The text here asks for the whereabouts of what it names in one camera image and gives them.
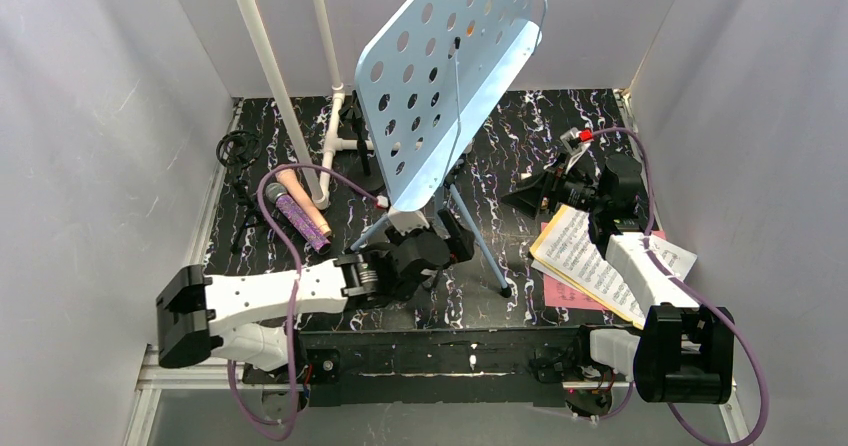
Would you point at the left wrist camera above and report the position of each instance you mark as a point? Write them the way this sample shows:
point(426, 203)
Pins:
point(403, 222)

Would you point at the yellow sheet music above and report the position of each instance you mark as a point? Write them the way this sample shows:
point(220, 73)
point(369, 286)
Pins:
point(550, 231)

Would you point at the black round-base microphone stand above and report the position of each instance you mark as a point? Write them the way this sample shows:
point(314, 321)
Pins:
point(367, 174)

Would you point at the blue music stand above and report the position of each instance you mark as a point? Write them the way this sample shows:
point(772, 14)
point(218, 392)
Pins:
point(425, 89)

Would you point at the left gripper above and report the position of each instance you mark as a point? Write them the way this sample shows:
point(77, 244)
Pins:
point(452, 243)

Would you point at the pink sheet music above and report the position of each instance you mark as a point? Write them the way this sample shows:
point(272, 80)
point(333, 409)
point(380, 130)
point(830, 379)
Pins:
point(566, 294)

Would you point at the purple glitter microphone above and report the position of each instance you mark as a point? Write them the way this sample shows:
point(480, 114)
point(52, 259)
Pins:
point(278, 195)

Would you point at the white PVC pipe frame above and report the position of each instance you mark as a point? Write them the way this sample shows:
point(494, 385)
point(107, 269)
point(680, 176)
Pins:
point(295, 48)

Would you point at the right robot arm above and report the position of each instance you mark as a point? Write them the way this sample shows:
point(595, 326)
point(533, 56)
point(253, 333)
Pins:
point(683, 352)

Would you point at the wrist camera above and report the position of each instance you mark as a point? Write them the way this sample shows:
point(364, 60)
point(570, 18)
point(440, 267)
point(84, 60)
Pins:
point(403, 222)
point(576, 144)

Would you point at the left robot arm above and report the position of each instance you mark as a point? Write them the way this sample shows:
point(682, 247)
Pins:
point(201, 316)

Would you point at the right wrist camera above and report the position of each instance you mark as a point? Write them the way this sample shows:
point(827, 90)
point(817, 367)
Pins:
point(576, 144)

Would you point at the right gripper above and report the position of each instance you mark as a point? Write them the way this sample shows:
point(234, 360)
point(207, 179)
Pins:
point(549, 190)

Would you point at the pink microphone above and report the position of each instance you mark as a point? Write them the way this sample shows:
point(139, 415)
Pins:
point(289, 179)

